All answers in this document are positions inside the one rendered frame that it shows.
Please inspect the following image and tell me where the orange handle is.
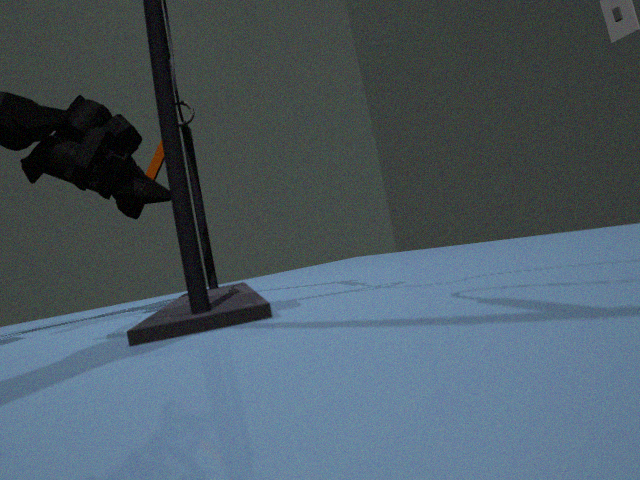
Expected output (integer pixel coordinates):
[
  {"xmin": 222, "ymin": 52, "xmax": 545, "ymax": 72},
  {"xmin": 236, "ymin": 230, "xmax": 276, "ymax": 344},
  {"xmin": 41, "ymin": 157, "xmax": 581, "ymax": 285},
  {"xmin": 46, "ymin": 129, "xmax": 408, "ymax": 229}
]
[{"xmin": 145, "ymin": 100, "xmax": 195, "ymax": 181}]

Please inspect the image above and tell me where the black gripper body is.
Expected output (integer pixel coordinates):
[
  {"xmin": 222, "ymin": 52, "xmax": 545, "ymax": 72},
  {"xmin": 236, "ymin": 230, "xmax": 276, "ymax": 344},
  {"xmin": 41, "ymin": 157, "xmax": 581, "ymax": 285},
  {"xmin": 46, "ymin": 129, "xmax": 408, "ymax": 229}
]
[{"xmin": 62, "ymin": 127, "xmax": 145, "ymax": 220}]

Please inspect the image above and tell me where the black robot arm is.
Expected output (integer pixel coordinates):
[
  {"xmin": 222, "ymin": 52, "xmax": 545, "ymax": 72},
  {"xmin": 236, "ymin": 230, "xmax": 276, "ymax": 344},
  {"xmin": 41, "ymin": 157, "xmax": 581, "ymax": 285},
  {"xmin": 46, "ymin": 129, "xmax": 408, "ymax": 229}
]
[{"xmin": 0, "ymin": 91, "xmax": 142, "ymax": 184}]

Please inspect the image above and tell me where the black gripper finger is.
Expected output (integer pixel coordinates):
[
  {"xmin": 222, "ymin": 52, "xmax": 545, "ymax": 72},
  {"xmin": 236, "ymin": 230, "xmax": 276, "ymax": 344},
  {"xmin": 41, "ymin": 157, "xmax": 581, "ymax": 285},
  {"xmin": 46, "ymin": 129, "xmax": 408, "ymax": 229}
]
[
  {"xmin": 120, "ymin": 166, "xmax": 171, "ymax": 208},
  {"xmin": 108, "ymin": 153, "xmax": 171, "ymax": 199}
]

